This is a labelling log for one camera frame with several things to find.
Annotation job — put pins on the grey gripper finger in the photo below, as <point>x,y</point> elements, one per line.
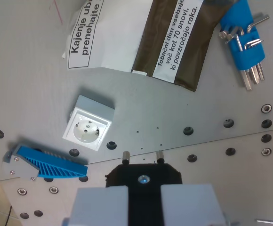
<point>101,207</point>
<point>188,207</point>

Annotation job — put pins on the black plug with metal pins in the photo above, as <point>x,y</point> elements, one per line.
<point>144,195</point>

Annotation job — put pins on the silver socket head screw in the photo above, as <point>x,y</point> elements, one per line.
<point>53,189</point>
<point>266,151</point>
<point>21,191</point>
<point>266,108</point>

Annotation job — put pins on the blue ribbed plastic wedge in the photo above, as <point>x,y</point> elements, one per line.
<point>56,168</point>

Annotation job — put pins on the thin silver metal rod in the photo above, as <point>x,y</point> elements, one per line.
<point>271,221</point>

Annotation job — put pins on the large silver hex key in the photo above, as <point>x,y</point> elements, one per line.
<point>247,80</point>

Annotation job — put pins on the medium silver hex key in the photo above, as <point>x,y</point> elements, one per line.
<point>254,75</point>

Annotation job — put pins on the blue hex key holder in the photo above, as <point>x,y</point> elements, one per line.
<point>250,55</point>

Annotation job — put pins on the tobacco pouch with warning labels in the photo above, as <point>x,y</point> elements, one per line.
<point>127,35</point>

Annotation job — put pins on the thin silver hex key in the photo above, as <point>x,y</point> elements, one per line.
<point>254,43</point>

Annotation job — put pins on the small silver hex key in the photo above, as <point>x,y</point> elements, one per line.
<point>256,22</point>

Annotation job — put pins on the white wall socket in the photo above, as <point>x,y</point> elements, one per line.
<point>85,129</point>

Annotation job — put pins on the grey bracket with screws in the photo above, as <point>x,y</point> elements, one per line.
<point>18,167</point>

